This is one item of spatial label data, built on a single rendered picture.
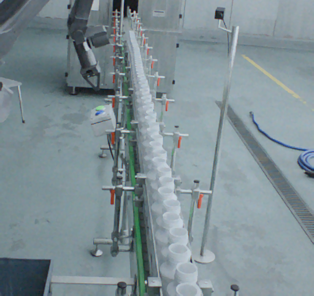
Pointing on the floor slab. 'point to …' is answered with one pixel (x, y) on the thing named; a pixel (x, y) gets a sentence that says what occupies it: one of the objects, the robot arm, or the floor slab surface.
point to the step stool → (18, 91)
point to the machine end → (166, 64)
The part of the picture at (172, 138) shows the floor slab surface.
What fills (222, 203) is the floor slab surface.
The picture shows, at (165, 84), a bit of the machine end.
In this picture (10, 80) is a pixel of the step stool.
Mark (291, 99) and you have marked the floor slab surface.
